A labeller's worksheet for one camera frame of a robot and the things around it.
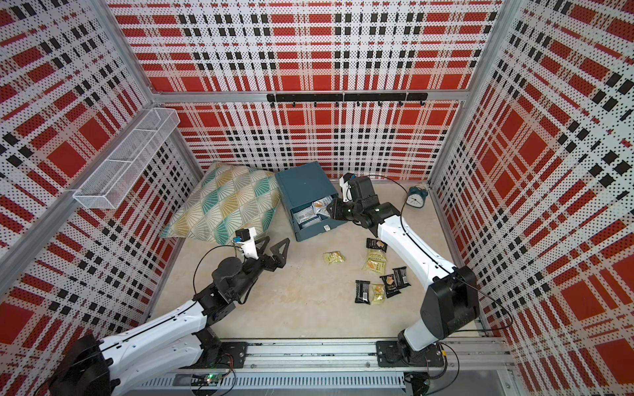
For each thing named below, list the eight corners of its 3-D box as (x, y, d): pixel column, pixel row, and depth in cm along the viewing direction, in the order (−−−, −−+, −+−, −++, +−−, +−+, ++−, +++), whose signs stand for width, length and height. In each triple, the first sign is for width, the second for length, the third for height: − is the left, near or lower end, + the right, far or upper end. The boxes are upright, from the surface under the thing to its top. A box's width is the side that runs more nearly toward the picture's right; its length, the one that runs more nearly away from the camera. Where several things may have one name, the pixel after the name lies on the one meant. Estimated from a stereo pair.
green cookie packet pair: (361, 269, 94) (362, 267, 92) (365, 249, 99) (365, 246, 98) (384, 275, 92) (385, 272, 90) (387, 253, 98) (388, 251, 96)
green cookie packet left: (323, 264, 95) (323, 261, 93) (322, 255, 98) (321, 252, 96) (344, 261, 96) (345, 258, 94) (343, 253, 98) (343, 250, 96)
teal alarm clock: (408, 209, 112) (412, 198, 106) (405, 196, 117) (409, 185, 111) (424, 209, 112) (429, 198, 106) (420, 196, 117) (425, 185, 111)
